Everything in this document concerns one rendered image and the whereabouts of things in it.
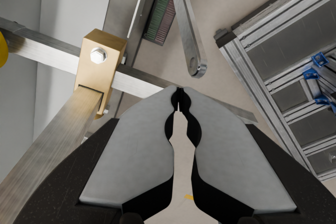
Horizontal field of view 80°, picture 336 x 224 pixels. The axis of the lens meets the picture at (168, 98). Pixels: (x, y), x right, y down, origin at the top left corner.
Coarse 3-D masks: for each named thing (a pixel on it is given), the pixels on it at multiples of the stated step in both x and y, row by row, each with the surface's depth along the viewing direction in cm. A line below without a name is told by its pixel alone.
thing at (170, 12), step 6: (168, 6) 38; (168, 12) 39; (174, 12) 39; (162, 18) 39; (168, 18) 39; (162, 24) 40; (168, 24) 40; (162, 30) 40; (156, 36) 41; (162, 36) 41; (162, 42) 42
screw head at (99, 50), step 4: (96, 48) 26; (100, 48) 26; (92, 52) 26; (96, 52) 26; (100, 52) 26; (104, 52) 27; (92, 56) 26; (96, 56) 26; (100, 56) 26; (104, 56) 27; (92, 60) 26; (96, 60) 26; (100, 60) 26; (104, 60) 27
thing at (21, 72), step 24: (0, 0) 34; (24, 0) 40; (24, 24) 43; (0, 72) 41; (24, 72) 50; (0, 96) 44; (24, 96) 54; (0, 120) 47; (24, 120) 59; (0, 144) 50; (24, 144) 64; (0, 168) 55
